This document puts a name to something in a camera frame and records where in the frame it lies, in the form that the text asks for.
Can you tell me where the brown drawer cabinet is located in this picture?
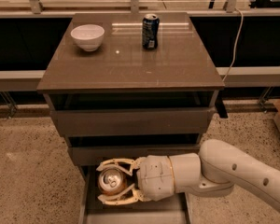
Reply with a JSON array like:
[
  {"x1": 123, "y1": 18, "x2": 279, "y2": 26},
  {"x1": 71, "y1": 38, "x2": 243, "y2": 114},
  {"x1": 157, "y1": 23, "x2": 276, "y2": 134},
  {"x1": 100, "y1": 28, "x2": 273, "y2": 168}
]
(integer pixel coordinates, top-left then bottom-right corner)
[{"x1": 35, "y1": 11, "x2": 226, "y2": 224}]

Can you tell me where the top drawer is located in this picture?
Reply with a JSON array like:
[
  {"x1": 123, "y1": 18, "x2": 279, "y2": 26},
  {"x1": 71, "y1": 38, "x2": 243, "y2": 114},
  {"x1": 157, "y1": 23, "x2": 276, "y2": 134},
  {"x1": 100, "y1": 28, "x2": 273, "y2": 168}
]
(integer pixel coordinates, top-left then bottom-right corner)
[{"x1": 51, "y1": 108, "x2": 215, "y2": 137}]

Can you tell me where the dark blue soda can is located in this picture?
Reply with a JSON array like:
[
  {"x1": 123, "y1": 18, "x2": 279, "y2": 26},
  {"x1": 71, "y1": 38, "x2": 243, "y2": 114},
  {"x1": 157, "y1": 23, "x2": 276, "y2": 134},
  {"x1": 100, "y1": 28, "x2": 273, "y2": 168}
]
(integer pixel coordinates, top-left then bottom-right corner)
[{"x1": 142, "y1": 14, "x2": 160, "y2": 49}]

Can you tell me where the white power cable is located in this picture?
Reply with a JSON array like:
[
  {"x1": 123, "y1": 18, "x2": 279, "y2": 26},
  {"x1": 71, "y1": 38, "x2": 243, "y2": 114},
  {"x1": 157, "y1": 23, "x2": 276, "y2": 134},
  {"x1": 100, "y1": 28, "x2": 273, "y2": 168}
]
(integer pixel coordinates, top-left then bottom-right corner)
[{"x1": 221, "y1": 7, "x2": 244, "y2": 82}]

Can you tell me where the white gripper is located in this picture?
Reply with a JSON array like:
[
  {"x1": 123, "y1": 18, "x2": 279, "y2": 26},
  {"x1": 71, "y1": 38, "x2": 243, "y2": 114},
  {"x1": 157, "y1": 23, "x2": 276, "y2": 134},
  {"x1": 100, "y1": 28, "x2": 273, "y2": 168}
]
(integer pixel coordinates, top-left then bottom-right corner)
[{"x1": 96, "y1": 156, "x2": 175, "y2": 205}]

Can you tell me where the orange soda can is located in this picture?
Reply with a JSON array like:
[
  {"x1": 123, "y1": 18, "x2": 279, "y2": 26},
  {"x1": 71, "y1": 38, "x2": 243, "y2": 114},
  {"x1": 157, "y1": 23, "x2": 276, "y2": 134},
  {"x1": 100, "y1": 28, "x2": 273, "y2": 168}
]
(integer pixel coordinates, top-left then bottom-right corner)
[{"x1": 98, "y1": 168, "x2": 127, "y2": 196}]

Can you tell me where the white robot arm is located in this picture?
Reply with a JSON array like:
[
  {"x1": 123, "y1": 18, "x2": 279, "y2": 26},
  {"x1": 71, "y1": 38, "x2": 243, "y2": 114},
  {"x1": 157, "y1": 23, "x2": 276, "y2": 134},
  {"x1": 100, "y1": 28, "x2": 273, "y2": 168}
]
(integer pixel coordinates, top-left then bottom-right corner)
[{"x1": 96, "y1": 139, "x2": 280, "y2": 213}]

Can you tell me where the open bottom drawer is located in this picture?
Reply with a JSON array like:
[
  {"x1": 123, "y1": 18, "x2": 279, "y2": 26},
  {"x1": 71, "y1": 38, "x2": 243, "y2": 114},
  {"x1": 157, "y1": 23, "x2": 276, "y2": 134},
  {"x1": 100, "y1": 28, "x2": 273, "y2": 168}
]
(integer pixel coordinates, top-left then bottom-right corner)
[{"x1": 78, "y1": 166, "x2": 192, "y2": 224}]

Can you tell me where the white ceramic bowl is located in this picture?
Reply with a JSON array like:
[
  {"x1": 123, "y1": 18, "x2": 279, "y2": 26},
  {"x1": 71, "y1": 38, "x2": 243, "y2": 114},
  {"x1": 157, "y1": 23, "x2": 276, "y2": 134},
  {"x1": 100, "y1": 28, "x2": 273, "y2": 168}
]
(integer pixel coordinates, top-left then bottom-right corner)
[{"x1": 70, "y1": 24, "x2": 105, "y2": 51}]

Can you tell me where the middle drawer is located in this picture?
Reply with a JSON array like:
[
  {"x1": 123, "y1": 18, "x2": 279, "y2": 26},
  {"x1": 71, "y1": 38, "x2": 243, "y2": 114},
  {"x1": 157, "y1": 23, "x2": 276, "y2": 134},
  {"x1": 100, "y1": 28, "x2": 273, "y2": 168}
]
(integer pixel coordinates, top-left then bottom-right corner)
[{"x1": 68, "y1": 144, "x2": 200, "y2": 166}]

